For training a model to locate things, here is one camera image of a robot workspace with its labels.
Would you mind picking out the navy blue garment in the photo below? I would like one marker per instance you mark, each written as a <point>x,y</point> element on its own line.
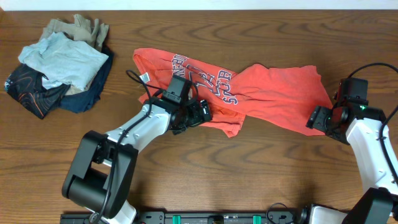
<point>84,101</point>

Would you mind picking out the beige garment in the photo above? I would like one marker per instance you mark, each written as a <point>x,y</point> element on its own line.
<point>80,30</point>

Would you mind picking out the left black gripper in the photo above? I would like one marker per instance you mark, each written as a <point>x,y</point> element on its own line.
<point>199,118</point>

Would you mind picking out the red printed t-shirt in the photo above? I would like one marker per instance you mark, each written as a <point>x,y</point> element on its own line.
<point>285,97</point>

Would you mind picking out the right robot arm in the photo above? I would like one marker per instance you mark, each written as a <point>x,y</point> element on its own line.
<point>363,128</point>

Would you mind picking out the light blue shirt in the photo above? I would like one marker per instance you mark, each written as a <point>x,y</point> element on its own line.
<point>63,61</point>

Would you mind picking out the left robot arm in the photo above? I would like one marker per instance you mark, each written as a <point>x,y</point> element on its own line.
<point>101,172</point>

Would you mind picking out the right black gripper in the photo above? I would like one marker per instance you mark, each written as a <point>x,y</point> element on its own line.
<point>316,120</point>

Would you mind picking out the black orange patterned garment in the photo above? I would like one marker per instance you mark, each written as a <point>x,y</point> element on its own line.
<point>25,86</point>

